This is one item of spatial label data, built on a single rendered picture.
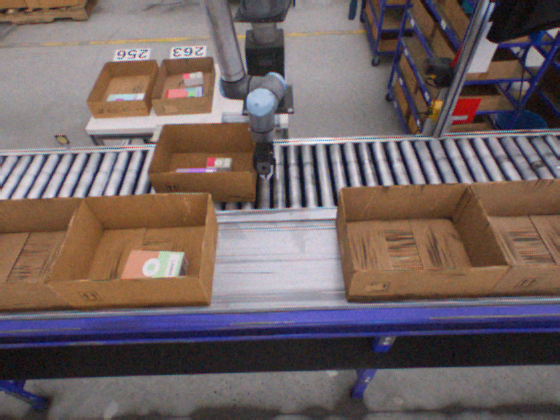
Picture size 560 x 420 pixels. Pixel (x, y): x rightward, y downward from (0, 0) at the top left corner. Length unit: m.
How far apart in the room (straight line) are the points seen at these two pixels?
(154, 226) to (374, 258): 0.72
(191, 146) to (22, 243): 0.74
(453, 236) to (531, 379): 1.08
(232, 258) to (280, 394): 0.91
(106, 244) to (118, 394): 0.94
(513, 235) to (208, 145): 1.21
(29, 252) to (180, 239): 0.49
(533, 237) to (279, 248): 0.80
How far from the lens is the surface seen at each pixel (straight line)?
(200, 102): 1.94
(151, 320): 1.12
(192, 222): 1.27
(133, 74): 2.39
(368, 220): 1.28
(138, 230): 1.33
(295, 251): 1.20
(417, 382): 2.03
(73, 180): 1.85
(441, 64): 1.71
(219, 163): 1.60
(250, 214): 1.28
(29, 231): 1.52
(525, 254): 1.38
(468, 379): 2.12
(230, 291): 1.14
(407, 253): 1.24
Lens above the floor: 1.88
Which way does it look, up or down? 50 degrees down
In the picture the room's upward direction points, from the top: 3 degrees counter-clockwise
